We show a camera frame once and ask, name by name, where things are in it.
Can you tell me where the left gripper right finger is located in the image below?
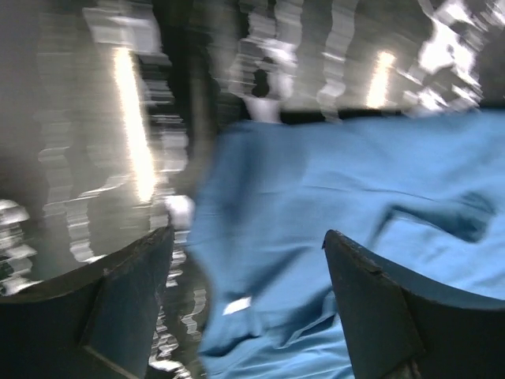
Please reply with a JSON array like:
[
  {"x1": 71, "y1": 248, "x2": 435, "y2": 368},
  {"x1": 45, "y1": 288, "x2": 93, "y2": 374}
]
[{"x1": 323, "y1": 231, "x2": 504, "y2": 378}]

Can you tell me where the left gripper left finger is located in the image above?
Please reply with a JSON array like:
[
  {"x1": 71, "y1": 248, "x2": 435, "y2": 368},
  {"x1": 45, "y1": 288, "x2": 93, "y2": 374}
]
[{"x1": 1, "y1": 227, "x2": 174, "y2": 379}]

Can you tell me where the blue t shirt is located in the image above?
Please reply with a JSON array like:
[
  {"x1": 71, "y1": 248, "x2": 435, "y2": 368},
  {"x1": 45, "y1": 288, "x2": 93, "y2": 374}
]
[{"x1": 188, "y1": 111, "x2": 504, "y2": 378}]

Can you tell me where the black marble pattern mat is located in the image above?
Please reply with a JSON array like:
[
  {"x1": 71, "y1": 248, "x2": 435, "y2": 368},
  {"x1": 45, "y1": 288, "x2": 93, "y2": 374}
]
[{"x1": 1, "y1": 1, "x2": 504, "y2": 378}]

